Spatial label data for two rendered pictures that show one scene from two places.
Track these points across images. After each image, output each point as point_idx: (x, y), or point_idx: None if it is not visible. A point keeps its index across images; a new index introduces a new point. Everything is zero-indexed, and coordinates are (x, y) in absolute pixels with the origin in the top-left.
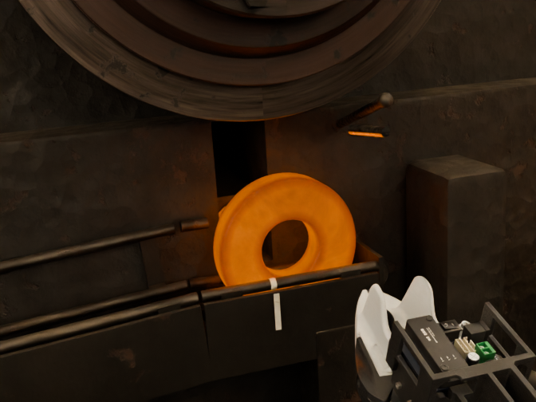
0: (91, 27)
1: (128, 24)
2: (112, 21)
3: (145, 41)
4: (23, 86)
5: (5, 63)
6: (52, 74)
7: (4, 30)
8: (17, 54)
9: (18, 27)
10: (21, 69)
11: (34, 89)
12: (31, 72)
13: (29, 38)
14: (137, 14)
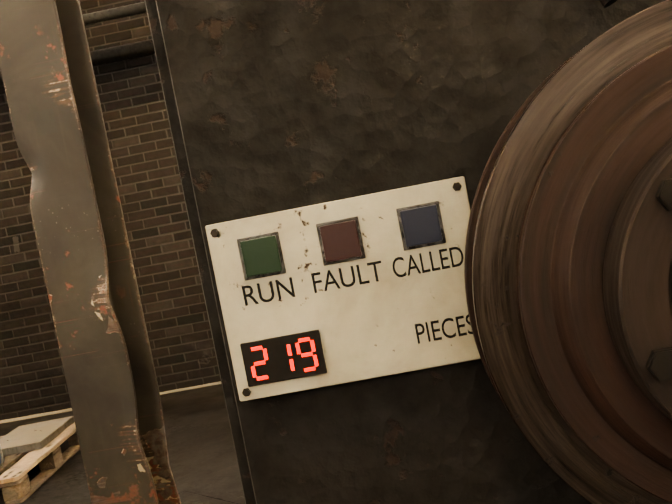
0: (609, 470)
1: (652, 470)
2: (634, 469)
3: (671, 486)
4: (513, 489)
5: (495, 467)
6: (541, 474)
7: (492, 435)
8: (506, 457)
9: (506, 430)
10: (510, 472)
11: (524, 491)
12: (520, 474)
13: (517, 440)
14: (662, 462)
